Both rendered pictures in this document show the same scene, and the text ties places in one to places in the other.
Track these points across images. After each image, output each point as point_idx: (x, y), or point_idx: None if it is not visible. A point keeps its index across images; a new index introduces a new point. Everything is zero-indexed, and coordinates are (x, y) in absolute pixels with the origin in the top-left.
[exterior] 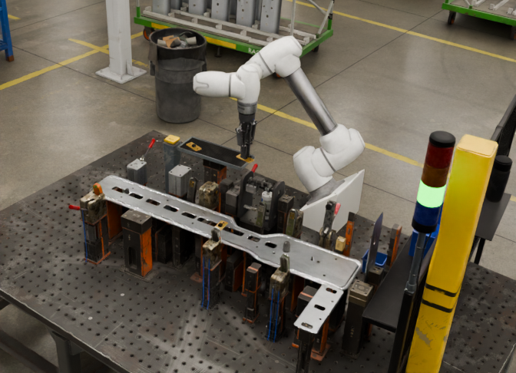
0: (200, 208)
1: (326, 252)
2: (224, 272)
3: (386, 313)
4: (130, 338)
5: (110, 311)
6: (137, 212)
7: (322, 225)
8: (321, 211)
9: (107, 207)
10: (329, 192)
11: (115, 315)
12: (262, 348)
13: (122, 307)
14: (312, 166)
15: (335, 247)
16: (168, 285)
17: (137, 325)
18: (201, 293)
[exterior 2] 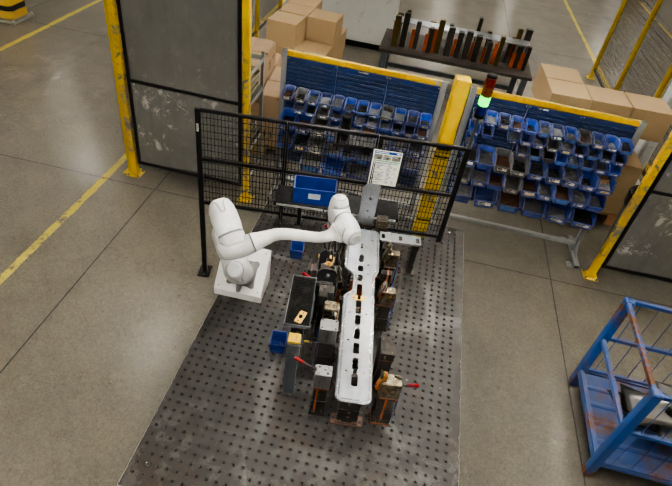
0: (345, 316)
1: None
2: None
3: (390, 211)
4: (438, 357)
5: (426, 379)
6: (382, 346)
7: (267, 280)
8: (267, 273)
9: None
10: (257, 261)
11: (427, 374)
12: (398, 291)
13: (418, 373)
14: (248, 263)
15: (280, 276)
16: None
17: (425, 358)
18: (374, 334)
